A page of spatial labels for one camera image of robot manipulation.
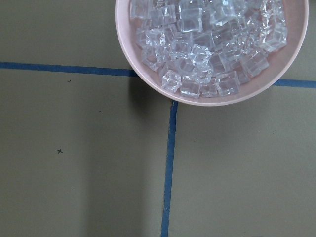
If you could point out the clear ice cubes pile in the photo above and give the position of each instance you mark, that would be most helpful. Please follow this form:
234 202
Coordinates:
208 48

